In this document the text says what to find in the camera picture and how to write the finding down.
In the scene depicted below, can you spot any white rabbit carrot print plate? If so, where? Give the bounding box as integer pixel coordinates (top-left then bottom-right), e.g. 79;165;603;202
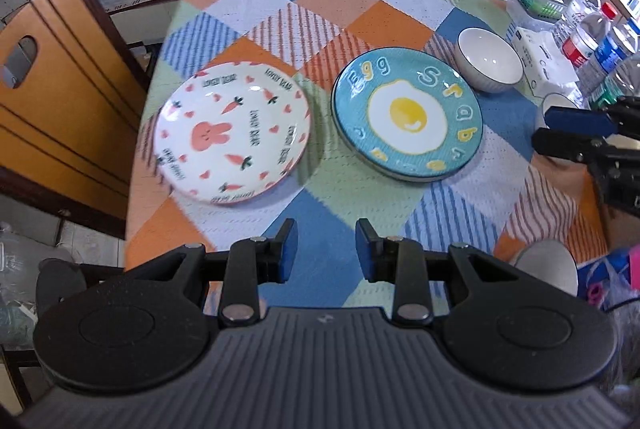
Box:
152;61;312;206

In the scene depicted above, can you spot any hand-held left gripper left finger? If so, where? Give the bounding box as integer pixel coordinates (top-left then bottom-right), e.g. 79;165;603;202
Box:
125;218;300;329

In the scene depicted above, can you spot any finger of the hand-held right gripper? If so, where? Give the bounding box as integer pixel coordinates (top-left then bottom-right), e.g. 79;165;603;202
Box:
544;96;640;137
531;128;640;162

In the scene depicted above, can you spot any green label water bottle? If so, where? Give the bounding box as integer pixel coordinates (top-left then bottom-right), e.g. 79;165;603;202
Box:
590;59;640;107

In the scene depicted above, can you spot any white tissue box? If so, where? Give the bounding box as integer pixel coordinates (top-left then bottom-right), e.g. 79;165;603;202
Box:
515;28;578;92

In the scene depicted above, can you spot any patchwork checked tablecloth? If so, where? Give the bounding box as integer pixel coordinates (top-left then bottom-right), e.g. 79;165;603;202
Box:
125;0;608;310

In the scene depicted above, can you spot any blue label water bottle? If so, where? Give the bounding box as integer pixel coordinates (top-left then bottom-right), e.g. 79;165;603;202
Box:
582;16;640;80

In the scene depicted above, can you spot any white ribbed bowl dark rim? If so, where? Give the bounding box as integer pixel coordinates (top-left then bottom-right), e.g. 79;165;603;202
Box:
535;92;583;132
454;28;525;94

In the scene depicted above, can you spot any blue fried egg print plate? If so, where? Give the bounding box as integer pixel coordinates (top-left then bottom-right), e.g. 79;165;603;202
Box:
331;51;484;182

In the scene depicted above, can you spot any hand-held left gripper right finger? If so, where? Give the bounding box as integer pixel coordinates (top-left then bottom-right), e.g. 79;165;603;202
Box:
355;218;521;329

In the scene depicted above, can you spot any grey round stool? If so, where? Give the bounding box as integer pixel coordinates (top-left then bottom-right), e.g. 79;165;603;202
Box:
515;239;578;295

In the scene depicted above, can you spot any clear plastic bag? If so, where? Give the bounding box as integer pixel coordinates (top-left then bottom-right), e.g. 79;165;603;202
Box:
0;221;76;345

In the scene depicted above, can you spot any clear water bottle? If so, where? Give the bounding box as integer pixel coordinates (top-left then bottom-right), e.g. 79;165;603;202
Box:
552;0;608;44

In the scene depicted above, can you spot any red label water bottle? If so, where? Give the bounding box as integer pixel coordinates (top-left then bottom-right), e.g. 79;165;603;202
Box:
562;1;621;70

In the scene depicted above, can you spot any plastic bag with pink items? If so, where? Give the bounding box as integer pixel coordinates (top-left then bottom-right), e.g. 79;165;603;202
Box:
575;246;640;310

